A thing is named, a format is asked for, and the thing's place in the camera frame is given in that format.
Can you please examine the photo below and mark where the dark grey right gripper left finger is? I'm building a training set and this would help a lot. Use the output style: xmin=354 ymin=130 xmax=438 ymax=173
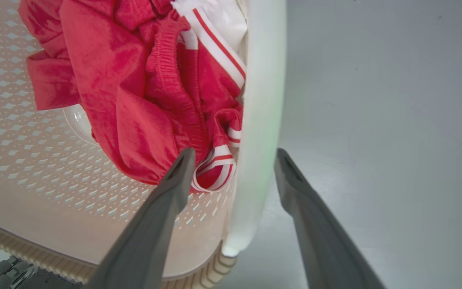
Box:
xmin=82 ymin=147 xmax=196 ymax=289

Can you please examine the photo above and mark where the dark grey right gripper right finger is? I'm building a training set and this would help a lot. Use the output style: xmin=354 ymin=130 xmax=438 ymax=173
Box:
xmin=274 ymin=148 xmax=387 ymax=289

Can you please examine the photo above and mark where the white perforated laundry basket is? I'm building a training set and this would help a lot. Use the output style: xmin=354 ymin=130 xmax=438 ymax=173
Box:
xmin=0 ymin=0 xmax=288 ymax=289

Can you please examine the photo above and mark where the white glossy round object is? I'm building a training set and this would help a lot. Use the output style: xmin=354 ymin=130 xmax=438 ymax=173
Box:
xmin=63 ymin=104 xmax=98 ymax=146

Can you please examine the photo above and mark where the red garment with white stripes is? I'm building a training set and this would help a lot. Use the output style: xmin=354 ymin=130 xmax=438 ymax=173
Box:
xmin=18 ymin=0 xmax=247 ymax=192

